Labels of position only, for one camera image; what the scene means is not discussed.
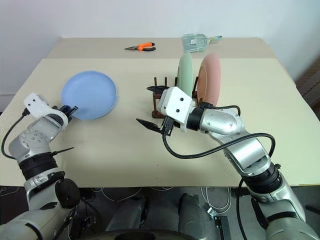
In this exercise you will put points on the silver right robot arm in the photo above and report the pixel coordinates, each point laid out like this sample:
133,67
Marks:
250,150

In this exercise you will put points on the pink plate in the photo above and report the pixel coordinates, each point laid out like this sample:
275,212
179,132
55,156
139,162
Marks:
210,80

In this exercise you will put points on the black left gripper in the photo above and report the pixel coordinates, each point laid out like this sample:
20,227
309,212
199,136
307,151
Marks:
60,110

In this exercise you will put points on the black zip tie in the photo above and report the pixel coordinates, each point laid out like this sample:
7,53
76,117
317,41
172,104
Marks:
63,150

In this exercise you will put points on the wooden dish rack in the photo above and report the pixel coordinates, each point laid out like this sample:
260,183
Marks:
157,105

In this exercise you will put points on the brown wooden cabinet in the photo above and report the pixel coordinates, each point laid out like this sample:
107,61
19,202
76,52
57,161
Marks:
311,82

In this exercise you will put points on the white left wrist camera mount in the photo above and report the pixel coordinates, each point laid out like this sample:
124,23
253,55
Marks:
37,106

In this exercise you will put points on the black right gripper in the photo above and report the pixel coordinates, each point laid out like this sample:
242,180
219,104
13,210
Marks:
168,126

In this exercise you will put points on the clear plastic package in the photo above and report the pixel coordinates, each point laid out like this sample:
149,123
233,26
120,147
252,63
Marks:
195,42

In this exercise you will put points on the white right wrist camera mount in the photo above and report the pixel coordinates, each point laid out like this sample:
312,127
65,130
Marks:
175,105

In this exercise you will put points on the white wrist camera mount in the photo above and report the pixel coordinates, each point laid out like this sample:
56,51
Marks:
37,106
175,105

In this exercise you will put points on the dark rounded grey shape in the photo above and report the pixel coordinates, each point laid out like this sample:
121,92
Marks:
127,212
193,212

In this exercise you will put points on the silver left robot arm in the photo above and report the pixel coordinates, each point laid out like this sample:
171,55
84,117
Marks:
32,140

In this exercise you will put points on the green plate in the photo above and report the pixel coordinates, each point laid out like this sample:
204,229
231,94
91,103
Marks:
185,72

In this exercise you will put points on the blue plate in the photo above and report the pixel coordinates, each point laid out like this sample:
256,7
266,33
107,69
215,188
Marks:
90,95

